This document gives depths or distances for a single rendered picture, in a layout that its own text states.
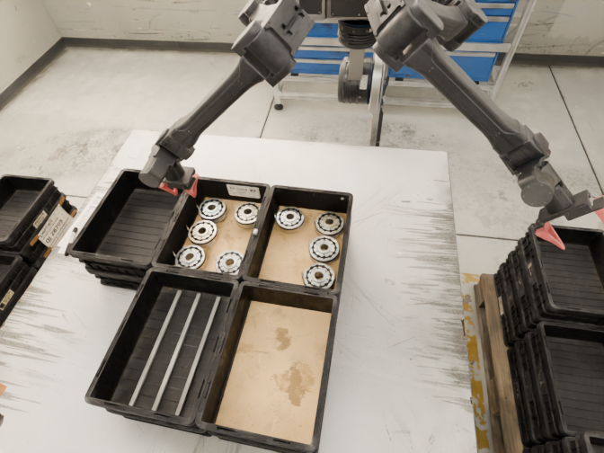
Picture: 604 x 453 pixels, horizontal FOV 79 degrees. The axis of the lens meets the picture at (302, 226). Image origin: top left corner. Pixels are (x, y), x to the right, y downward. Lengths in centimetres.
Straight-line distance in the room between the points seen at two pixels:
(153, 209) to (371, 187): 91
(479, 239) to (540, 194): 163
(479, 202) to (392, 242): 130
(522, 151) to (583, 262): 113
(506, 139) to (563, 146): 247
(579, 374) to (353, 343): 94
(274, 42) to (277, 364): 83
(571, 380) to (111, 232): 183
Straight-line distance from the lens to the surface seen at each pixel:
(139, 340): 127
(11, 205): 248
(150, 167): 103
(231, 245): 134
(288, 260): 127
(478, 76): 315
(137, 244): 147
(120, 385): 125
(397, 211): 158
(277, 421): 110
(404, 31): 76
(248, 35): 78
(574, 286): 191
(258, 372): 113
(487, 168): 295
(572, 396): 182
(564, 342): 189
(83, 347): 151
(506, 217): 268
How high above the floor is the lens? 191
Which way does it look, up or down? 53 degrees down
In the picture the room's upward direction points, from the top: 5 degrees counter-clockwise
